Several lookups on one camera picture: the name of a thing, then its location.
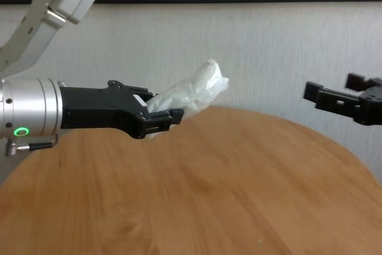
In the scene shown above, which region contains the black wall rail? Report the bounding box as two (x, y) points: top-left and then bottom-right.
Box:
(0, 0), (382, 5)

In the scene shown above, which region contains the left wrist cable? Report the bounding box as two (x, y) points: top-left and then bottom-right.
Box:
(6, 134), (59, 156)

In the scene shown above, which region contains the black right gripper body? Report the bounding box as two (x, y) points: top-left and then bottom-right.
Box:
(355, 85), (382, 126)

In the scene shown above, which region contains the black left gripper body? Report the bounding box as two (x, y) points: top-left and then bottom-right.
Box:
(58, 80), (150, 140)

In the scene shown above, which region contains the white plastic-wrapped sandbag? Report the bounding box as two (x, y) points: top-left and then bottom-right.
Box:
(145, 57), (230, 139)

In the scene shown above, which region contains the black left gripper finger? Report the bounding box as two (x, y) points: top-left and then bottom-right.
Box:
(138, 107), (185, 140)
(119, 84), (158, 102)

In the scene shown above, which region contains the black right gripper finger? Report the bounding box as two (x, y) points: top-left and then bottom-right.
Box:
(344, 72), (382, 91)
(303, 81), (363, 117)

